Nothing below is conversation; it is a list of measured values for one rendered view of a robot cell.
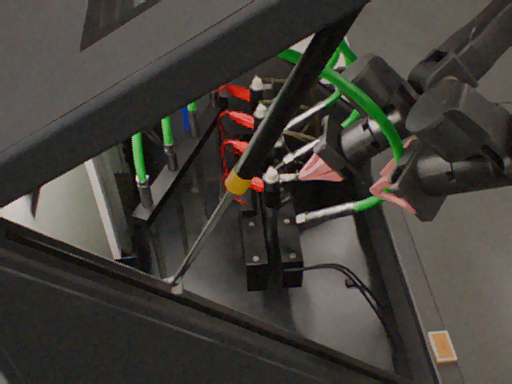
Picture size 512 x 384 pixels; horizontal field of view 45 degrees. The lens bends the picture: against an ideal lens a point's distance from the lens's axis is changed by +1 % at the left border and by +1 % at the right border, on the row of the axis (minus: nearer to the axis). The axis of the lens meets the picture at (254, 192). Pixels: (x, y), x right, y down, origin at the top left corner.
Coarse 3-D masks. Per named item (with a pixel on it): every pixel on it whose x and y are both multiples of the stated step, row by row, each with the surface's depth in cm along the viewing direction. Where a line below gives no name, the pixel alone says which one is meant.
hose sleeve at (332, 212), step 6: (342, 204) 85; (348, 204) 84; (318, 210) 87; (324, 210) 86; (330, 210) 85; (336, 210) 85; (342, 210) 84; (348, 210) 84; (354, 210) 83; (306, 216) 88; (312, 216) 87; (318, 216) 87; (324, 216) 86; (330, 216) 85; (336, 216) 85; (342, 216) 85; (312, 222) 88; (318, 222) 87
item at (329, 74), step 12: (288, 60) 69; (324, 72) 69; (336, 72) 69; (336, 84) 70; (348, 84) 70; (360, 96) 70; (372, 108) 71; (384, 120) 71; (384, 132) 73; (396, 132) 73; (132, 144) 88; (396, 144) 73; (396, 156) 75; (144, 168) 92; (144, 180) 93; (384, 192) 80; (360, 204) 83; (372, 204) 82
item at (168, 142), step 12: (348, 48) 89; (348, 60) 90; (168, 120) 95; (348, 120) 99; (168, 132) 97; (168, 144) 99; (312, 144) 102; (168, 156) 100; (288, 156) 104; (300, 156) 103; (168, 168) 103
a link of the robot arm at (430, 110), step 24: (432, 96) 63; (456, 96) 59; (480, 96) 60; (408, 120) 64; (432, 120) 60; (456, 120) 60; (480, 120) 59; (504, 120) 61; (432, 144) 62; (456, 144) 61; (480, 144) 61; (504, 144) 60
